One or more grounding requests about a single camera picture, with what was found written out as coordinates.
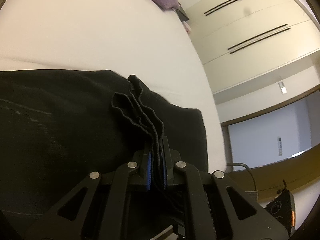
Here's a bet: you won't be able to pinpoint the black pants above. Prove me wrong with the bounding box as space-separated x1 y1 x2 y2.
1 70 215 239

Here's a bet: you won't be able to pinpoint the black orange device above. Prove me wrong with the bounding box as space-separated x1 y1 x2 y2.
265 179 296 238

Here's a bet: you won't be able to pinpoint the red white package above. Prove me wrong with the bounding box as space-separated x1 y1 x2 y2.
182 21 191 34

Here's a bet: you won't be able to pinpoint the black nightstand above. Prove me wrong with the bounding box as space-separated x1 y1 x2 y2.
173 6 189 22

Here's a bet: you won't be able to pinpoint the white bed sheet mattress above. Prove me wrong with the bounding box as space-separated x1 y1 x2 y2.
1 0 226 172

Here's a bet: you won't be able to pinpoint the white wardrobe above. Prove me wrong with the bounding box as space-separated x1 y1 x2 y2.
178 0 319 94

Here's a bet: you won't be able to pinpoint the black cable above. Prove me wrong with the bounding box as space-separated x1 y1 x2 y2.
226 162 259 201

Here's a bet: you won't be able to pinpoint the black wardrobe handle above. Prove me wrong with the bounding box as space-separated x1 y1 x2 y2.
227 24 291 54
203 0 239 16

